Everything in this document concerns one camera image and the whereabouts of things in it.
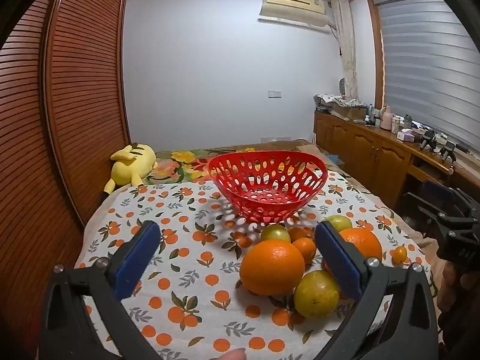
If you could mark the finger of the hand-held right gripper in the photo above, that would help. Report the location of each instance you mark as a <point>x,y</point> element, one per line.
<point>437,192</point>
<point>420,210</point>

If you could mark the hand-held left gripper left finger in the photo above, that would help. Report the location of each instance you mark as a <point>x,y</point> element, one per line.
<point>137,258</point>

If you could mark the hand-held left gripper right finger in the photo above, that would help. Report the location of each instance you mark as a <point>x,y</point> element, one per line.
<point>337,258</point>

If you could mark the large orange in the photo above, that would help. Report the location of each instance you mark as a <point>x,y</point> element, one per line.
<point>362,243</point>
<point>272,268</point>

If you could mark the green apple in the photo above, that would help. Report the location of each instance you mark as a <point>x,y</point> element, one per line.
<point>275,232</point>
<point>339,222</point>

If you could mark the yellow-green apple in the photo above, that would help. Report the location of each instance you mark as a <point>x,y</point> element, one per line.
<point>315,294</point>

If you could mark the small kumquat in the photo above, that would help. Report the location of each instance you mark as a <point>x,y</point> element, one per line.
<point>399,255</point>

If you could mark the red perforated plastic basket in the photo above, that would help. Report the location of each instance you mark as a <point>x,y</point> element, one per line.
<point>275,215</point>

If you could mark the person's left hand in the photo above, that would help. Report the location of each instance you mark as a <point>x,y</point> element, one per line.
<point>232,354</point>

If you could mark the small black device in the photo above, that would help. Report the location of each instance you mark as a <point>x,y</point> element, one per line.
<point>448,150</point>
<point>427,138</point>

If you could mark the orange printed white tablecloth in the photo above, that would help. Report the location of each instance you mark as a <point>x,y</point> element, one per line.
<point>187,255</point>

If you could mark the wooden side cabinet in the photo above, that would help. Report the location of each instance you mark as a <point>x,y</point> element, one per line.
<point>360,146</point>

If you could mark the pink thermos jug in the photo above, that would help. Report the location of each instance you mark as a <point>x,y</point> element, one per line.
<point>386,118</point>

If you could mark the yellow plush toy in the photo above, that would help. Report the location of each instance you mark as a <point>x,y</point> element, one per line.
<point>131,165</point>

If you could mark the blue plastic bag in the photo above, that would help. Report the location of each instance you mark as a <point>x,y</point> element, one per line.
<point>336,159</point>

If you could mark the floral beige blanket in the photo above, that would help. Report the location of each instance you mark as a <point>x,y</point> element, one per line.
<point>176,165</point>

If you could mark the cardboard box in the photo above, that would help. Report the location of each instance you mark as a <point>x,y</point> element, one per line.
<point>350,111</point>

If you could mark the grey striped window blind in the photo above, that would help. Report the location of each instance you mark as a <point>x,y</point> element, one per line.
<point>423,63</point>

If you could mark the patterned folded cloth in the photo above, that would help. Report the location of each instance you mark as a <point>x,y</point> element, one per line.
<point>337,99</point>

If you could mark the small white round appliance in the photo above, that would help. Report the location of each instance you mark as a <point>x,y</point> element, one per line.
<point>342,86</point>

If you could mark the wooden louvred wardrobe door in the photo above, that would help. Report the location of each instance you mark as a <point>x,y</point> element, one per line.
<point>22,157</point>
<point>86,82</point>

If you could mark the cream patterned curtain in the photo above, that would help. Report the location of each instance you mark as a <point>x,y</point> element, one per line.
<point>347,45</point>

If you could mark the white air conditioner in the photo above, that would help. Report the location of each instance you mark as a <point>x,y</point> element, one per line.
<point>292,3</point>

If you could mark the white wall socket strip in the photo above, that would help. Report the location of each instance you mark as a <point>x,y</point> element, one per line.
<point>273,139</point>

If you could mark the white wall switch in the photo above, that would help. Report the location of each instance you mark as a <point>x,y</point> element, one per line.
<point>275,93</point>

